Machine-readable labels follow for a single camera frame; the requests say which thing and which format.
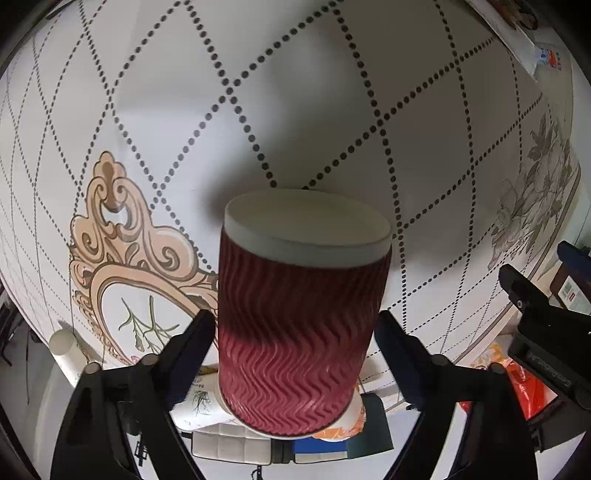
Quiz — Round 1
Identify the white and blue packet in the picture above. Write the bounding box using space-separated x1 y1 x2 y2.
530 41 565 73

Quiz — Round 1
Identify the white padded seat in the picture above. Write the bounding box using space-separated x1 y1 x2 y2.
191 422 274 467

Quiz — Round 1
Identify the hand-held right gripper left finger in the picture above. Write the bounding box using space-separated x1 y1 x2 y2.
50 309 218 480

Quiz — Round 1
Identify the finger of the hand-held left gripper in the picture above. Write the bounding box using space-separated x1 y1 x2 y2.
498 264 551 310
558 240 591 280

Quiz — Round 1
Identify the orange plastic bag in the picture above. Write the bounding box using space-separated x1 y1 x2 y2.
459 342 561 418

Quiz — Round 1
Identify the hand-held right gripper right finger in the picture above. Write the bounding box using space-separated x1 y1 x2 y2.
373 310 539 480

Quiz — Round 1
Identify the red rippled paper cup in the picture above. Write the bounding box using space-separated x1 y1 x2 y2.
217 188 393 439

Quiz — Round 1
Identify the orange and white bag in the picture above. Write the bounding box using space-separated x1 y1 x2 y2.
314 401 368 441

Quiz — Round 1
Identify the white cup at table edge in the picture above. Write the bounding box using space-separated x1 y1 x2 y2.
48 329 78 367

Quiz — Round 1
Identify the blue box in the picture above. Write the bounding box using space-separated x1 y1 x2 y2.
292 438 348 463

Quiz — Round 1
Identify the white printed tablecloth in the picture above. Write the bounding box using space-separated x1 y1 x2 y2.
0 0 583 430

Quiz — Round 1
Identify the brown box with label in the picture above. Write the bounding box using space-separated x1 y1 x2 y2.
550 263 591 317

